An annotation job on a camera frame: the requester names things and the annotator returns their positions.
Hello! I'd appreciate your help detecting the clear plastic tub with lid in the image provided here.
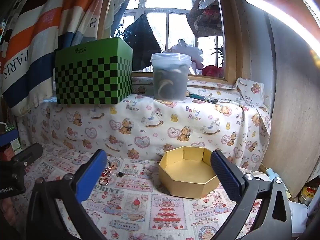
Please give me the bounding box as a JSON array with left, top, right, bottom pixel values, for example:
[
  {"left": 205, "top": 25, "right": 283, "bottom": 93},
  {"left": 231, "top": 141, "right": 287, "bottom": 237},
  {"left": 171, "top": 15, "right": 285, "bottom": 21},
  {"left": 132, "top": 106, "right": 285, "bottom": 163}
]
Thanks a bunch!
[{"left": 150, "top": 53, "right": 192, "bottom": 102}]

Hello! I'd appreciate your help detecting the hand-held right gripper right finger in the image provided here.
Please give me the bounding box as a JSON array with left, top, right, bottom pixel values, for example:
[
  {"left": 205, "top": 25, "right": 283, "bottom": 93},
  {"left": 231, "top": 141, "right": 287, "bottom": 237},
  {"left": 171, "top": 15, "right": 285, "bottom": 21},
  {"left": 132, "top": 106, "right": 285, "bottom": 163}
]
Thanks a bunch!
[{"left": 210, "top": 150, "right": 293, "bottom": 240}]

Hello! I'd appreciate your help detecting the potted green plant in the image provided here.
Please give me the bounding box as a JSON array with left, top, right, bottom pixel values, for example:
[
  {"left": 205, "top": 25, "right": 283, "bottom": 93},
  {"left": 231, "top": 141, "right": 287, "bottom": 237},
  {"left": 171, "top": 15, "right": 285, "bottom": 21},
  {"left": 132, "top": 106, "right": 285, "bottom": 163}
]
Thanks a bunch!
[{"left": 210, "top": 44, "right": 224, "bottom": 68}]

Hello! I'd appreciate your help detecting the blue box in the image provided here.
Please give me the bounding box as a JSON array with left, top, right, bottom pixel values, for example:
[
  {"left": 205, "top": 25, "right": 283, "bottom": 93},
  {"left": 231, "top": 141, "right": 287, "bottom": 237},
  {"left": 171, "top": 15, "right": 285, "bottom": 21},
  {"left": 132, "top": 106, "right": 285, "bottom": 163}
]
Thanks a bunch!
[{"left": 0, "top": 129, "right": 18, "bottom": 148}]

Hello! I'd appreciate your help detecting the dark teal pen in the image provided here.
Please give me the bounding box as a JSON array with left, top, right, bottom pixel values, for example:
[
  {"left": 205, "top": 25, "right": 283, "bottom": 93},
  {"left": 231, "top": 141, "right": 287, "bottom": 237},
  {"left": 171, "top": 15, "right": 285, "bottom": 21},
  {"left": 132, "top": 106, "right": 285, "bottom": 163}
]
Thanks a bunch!
[{"left": 189, "top": 93, "right": 218, "bottom": 104}]

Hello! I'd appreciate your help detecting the striped towel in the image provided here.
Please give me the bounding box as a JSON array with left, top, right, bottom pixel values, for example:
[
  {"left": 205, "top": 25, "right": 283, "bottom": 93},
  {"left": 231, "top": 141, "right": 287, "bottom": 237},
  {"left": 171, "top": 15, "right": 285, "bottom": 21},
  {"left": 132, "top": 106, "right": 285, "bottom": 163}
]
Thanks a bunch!
[{"left": 0, "top": 0, "right": 105, "bottom": 115}]

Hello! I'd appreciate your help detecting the green checkered box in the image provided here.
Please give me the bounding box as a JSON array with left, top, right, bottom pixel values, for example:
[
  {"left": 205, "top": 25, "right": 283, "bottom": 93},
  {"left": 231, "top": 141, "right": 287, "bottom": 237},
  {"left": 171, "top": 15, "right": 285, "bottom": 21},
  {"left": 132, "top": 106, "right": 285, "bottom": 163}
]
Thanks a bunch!
[{"left": 54, "top": 38, "right": 133, "bottom": 105}]

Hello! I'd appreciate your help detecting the wooden window frame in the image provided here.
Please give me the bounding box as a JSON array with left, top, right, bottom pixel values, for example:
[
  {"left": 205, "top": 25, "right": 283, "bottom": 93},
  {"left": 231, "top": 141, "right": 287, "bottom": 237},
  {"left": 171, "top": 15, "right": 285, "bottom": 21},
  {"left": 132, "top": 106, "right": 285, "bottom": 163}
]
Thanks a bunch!
[{"left": 97, "top": 0, "right": 250, "bottom": 84}]

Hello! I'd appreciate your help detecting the gold octagonal box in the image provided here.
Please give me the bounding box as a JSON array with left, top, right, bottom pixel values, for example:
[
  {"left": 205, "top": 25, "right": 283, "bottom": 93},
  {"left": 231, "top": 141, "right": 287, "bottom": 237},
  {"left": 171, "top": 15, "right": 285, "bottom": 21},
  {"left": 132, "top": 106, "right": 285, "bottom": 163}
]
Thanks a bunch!
[{"left": 158, "top": 145, "right": 220, "bottom": 199}]

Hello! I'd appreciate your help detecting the silver keychain with red charm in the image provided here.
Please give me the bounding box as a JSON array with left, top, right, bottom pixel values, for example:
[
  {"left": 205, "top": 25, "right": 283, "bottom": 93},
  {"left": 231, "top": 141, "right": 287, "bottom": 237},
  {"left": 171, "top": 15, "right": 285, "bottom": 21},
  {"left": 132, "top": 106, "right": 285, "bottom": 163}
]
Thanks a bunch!
[{"left": 99, "top": 166, "right": 113, "bottom": 185}]

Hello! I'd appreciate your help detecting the bear print cloth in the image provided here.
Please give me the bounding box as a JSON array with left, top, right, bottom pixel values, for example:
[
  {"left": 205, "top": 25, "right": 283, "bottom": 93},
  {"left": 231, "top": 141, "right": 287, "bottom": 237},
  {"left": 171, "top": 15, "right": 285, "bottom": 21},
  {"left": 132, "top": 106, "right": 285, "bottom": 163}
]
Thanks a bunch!
[{"left": 15, "top": 77, "right": 272, "bottom": 170}]

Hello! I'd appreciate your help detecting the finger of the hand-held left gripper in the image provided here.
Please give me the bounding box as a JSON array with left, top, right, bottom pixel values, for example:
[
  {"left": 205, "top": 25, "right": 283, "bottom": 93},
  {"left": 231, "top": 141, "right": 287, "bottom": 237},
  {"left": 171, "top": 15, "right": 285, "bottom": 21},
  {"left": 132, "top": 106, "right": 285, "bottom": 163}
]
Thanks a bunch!
[{"left": 12, "top": 143, "right": 43, "bottom": 166}]

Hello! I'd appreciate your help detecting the white paper box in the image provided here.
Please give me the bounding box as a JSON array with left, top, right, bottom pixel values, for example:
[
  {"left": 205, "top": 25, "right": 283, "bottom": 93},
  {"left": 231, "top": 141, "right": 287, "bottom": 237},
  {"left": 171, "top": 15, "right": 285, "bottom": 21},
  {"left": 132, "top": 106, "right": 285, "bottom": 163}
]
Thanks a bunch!
[{"left": 289, "top": 201, "right": 308, "bottom": 233}]

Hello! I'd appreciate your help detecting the red jar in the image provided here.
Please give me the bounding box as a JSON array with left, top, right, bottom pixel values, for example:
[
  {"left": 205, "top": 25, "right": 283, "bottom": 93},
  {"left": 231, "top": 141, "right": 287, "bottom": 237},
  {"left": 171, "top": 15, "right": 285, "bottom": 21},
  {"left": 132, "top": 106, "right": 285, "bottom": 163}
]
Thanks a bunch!
[{"left": 0, "top": 145, "right": 13, "bottom": 161}]

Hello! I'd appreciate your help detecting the dark hanging garment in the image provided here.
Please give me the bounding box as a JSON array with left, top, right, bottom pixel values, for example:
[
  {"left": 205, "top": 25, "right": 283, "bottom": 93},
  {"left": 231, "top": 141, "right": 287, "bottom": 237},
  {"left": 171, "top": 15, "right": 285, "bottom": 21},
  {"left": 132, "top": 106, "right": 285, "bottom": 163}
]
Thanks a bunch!
[{"left": 124, "top": 12, "right": 162, "bottom": 72}]

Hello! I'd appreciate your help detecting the red cloth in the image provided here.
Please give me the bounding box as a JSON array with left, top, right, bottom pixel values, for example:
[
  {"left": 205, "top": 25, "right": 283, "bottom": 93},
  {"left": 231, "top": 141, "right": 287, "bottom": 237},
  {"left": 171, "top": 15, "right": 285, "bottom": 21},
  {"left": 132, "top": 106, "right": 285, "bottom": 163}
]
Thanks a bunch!
[{"left": 201, "top": 65, "right": 224, "bottom": 77}]

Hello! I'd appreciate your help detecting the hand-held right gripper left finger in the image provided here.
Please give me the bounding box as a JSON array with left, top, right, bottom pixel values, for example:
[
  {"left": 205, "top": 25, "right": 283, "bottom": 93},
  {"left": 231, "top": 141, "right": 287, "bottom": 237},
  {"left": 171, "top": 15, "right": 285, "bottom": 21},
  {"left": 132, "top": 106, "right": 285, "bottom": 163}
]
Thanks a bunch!
[{"left": 26, "top": 149, "right": 108, "bottom": 240}]

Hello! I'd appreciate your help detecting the pink cake print tablecloth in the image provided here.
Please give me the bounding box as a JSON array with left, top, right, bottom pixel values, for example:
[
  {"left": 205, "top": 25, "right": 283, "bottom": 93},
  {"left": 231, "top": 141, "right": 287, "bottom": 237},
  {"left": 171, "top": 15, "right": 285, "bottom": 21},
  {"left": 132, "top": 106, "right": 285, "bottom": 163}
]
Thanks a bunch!
[{"left": 10, "top": 142, "right": 263, "bottom": 240}]

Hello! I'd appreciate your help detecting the white square device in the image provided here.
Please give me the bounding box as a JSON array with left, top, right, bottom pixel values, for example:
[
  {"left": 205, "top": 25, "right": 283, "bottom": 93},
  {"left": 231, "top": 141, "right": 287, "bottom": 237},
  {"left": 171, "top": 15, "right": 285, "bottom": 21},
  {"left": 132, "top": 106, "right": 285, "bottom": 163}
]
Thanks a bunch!
[{"left": 252, "top": 172, "right": 272, "bottom": 182}]

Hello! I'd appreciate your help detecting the yellow tin can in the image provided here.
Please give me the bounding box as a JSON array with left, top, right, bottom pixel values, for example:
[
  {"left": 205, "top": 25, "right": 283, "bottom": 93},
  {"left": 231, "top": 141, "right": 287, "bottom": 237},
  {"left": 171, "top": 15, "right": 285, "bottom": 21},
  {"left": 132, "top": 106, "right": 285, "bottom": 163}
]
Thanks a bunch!
[{"left": 299, "top": 186, "right": 318, "bottom": 205}]

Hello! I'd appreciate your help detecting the wooden board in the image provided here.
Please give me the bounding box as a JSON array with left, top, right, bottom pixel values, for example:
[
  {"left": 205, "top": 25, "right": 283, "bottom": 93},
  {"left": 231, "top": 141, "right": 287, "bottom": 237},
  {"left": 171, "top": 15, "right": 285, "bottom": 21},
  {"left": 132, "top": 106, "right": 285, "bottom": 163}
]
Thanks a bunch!
[{"left": 261, "top": 12, "right": 320, "bottom": 198}]

